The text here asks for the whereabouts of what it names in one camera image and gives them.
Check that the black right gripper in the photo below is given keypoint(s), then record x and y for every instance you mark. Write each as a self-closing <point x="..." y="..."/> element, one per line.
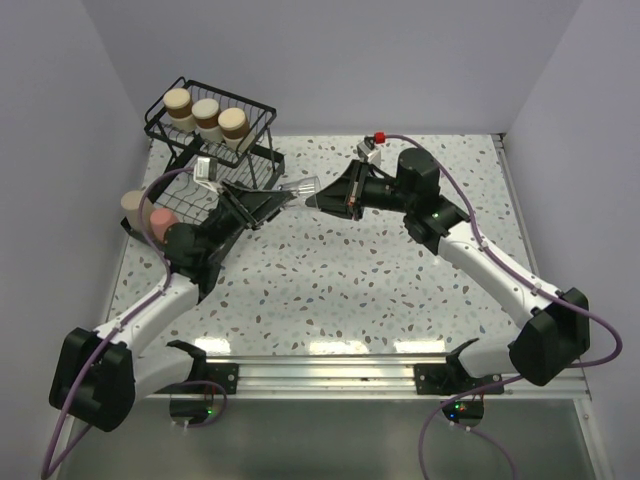
<point x="345" y="197"/>

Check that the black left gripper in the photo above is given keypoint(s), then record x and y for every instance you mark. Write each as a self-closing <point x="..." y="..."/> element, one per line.
<point x="257" y="206"/>

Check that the clear glass cup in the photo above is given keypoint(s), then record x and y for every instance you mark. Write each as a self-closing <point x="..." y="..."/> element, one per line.
<point x="303" y="193"/>

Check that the pink plastic cup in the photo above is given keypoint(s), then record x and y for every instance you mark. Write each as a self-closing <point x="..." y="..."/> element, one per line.
<point x="161" y="220"/>

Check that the beige plastic cup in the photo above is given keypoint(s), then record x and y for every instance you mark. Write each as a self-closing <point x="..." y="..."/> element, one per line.
<point x="137" y="209"/>

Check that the steel cup with cork base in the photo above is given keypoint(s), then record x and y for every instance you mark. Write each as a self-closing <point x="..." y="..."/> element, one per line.
<point x="178" y="104"/>

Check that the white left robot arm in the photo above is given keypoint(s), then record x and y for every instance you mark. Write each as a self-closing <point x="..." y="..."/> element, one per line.
<point x="101" y="373"/>

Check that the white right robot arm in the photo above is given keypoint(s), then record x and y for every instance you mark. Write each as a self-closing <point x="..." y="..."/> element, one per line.
<point x="553" y="326"/>

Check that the black dish rack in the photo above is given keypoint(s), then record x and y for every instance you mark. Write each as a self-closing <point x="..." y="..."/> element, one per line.
<point x="255" y="164"/>

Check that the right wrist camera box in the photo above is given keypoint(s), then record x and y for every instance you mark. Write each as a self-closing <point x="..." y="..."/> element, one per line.
<point x="368" y="151"/>

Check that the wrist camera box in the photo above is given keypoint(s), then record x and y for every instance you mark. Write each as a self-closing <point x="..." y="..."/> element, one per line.
<point x="205" y="173"/>
<point x="368" y="151"/>

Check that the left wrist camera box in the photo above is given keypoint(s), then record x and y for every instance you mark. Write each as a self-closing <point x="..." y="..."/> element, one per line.
<point x="205" y="173"/>

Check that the aluminium table edge rail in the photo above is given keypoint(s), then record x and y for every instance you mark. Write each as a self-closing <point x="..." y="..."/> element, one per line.
<point x="339" y="377"/>

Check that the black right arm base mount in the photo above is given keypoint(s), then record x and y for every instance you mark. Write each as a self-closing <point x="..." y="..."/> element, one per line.
<point x="442" y="379"/>

